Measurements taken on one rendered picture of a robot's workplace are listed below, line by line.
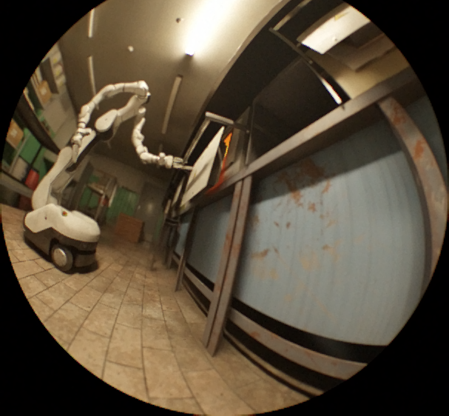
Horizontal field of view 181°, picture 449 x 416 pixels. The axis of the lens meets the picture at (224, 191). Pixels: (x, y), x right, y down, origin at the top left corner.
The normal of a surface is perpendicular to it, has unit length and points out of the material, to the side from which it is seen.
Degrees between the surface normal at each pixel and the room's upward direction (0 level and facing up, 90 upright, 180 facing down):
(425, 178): 90
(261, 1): 180
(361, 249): 90
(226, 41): 180
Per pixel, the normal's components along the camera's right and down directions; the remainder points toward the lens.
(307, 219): -0.86, -0.35
